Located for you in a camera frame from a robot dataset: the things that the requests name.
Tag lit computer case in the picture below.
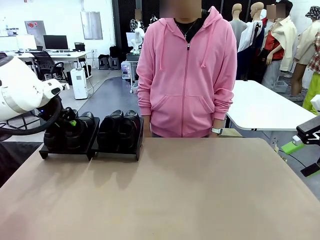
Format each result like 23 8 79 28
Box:
121 61 138 81

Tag mannequin in white navy jacket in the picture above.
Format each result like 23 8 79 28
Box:
237 1 267 78

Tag black plastic stool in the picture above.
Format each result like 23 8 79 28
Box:
109 56 121 70
98 55 111 70

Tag metal wall panel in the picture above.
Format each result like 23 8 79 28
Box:
80 11 104 40

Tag black corrugated cable hose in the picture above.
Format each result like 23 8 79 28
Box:
0 96 63 137

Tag black office chair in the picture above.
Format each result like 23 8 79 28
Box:
32 50 67 82

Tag black loafer shoe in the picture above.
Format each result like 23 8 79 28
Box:
43 121 69 149
65 111 96 149

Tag white office desk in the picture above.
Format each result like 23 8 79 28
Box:
0 50 93 76

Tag person's right forearm pink sleeve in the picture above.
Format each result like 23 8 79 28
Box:
136 84 152 118

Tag mannequin in cream jacket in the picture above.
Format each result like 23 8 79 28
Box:
259 0 298 92

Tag black backpack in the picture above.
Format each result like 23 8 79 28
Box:
109 45 121 59

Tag mannequin in grey shirt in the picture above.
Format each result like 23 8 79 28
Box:
226 2 249 81

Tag white air purifier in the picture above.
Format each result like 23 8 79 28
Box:
70 68 88 100

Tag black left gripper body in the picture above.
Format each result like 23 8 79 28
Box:
58 106 78 123

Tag black metal chair legs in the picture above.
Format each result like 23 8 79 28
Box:
4 116 41 131

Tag mannequin with bucket hat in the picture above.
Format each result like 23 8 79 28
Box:
290 6 320 99

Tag black computer monitor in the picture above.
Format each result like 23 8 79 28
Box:
43 34 69 51

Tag black floor mat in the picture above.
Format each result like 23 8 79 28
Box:
0 141 45 188

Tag white computer monitor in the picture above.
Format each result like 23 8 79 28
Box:
16 34 36 51

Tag mannequin in neon green trousers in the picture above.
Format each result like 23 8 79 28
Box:
301 32 320 117

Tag grey wall cabinet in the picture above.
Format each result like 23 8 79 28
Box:
24 20 47 50

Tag white table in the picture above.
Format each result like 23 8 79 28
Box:
224 79 320 132

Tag person in pink hoodie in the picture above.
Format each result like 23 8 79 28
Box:
136 0 238 139

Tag clear plastic crate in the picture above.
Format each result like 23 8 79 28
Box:
272 79 289 94

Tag silver cross necklace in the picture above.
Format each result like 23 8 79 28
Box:
174 19 197 39

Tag white humanoid figure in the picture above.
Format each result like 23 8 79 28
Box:
129 26 146 54

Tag black buckle strap shoe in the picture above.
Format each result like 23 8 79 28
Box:
119 109 141 149
96 109 125 148

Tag background person plaid shirt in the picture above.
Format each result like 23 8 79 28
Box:
129 8 145 32

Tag person's left forearm pink sleeve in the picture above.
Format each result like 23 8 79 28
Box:
212 92 236 129

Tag person's right hand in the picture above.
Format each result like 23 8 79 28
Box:
144 116 152 138

